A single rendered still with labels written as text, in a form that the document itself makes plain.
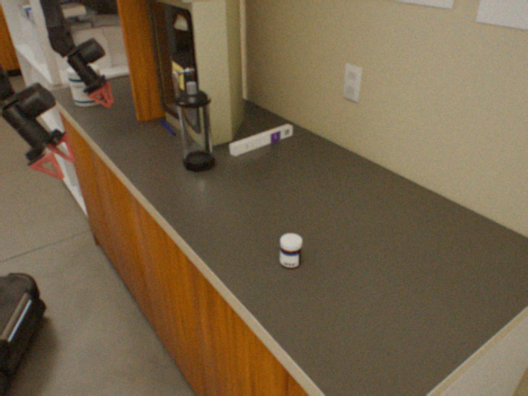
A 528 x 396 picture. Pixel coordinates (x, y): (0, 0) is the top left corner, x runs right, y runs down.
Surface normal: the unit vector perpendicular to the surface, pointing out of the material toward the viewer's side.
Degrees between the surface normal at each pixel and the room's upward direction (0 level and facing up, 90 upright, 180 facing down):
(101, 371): 0
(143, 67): 90
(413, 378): 0
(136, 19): 90
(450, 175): 90
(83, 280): 0
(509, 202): 90
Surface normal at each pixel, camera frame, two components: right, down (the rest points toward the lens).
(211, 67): 0.59, 0.43
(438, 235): 0.00, -0.85
